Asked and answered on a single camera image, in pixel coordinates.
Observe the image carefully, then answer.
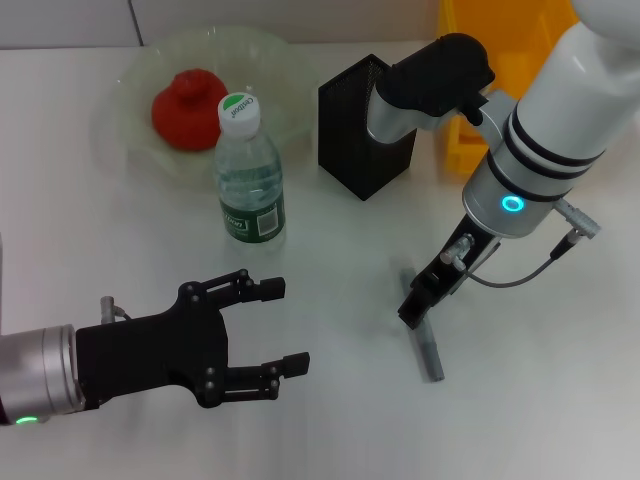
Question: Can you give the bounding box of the right arm cable with connectors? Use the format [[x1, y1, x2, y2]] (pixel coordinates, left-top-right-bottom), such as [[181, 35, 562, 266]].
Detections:
[[437, 196, 602, 289]]

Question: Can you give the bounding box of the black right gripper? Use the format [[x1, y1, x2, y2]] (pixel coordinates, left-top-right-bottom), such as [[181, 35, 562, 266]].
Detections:
[[396, 214, 504, 330]]

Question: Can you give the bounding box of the black mesh pen holder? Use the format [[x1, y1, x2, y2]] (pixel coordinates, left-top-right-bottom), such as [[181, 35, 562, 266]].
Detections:
[[317, 53, 419, 203]]

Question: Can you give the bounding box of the yellow plastic bin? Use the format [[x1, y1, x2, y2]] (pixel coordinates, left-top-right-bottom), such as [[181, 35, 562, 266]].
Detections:
[[434, 0, 581, 176]]

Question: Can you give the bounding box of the right wrist camera housing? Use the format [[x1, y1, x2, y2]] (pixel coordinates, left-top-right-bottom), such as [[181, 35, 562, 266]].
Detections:
[[367, 32, 496, 144]]

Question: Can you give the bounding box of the grey marker pen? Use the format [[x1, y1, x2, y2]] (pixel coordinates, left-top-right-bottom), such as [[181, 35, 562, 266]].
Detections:
[[399, 268, 446, 384]]

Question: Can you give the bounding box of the red orange fruit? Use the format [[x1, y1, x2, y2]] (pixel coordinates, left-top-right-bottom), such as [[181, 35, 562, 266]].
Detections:
[[151, 69, 229, 153]]

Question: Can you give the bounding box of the clear green-label water bottle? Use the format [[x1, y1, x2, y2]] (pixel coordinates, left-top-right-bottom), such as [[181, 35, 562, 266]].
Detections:
[[213, 91, 287, 257]]

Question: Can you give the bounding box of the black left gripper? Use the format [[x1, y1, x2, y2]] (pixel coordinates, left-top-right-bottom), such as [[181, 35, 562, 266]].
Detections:
[[74, 269, 312, 411]]

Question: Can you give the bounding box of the green glass fruit plate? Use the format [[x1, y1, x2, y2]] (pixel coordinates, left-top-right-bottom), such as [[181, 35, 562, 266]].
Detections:
[[92, 25, 321, 191]]

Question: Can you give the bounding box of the left arm cable with connector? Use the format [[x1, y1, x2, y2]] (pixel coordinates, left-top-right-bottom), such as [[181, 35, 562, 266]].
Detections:
[[99, 295, 132, 324]]

